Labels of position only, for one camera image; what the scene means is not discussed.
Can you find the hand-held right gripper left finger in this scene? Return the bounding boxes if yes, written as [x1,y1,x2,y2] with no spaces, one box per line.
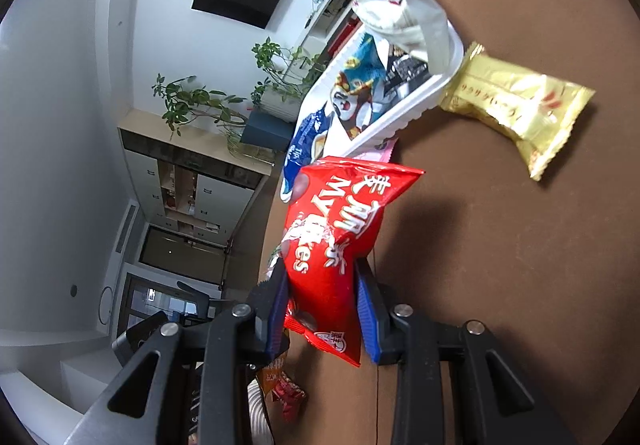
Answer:
[65,257,291,445]

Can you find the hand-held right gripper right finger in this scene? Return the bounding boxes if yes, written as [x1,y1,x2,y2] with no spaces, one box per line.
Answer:
[354,257,576,445]

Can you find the orange snack packet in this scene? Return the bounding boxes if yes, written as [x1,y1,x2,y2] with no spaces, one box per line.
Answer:
[256,350,290,396]

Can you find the small dark red foil packet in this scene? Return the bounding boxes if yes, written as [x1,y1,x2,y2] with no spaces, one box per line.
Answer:
[272,372,307,422]

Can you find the bright red snack packet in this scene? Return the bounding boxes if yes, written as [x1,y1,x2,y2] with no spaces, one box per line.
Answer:
[280,156,426,368]

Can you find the pink snack packet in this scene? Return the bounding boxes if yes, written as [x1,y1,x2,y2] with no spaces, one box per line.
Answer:
[352,137,398,163]

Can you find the blue snack packet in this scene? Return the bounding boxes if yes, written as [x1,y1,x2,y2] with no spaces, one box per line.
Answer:
[279,102,333,203]

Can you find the white plastic tray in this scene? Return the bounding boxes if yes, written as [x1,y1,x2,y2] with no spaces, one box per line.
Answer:
[295,0,467,158]

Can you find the colourful panda snack packet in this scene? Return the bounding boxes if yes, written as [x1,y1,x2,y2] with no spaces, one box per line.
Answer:
[330,37,396,136]

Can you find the black snack packet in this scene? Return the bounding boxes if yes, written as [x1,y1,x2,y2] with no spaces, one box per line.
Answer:
[380,47,433,103]

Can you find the gold snack packet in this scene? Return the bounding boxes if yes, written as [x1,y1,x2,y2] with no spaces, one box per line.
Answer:
[439,42,596,182]

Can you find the long white silver snack packet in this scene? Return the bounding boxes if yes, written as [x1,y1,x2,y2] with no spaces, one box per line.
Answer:
[352,0,451,76]

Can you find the white and wood cabinet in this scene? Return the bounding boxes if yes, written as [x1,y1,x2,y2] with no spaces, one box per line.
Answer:
[117,107,276,246]

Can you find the leafy tree in blue-grey pot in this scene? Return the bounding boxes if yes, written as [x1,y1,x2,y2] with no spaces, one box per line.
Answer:
[152,72,296,160]

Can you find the plant in white ribbed pot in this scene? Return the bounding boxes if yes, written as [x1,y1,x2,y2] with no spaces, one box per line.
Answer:
[250,75,306,118]

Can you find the trailing pothos plant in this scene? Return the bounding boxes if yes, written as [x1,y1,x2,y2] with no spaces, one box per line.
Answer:
[250,37,326,100]

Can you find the red storage box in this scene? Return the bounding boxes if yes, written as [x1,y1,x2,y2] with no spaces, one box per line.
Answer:
[327,17,358,50]

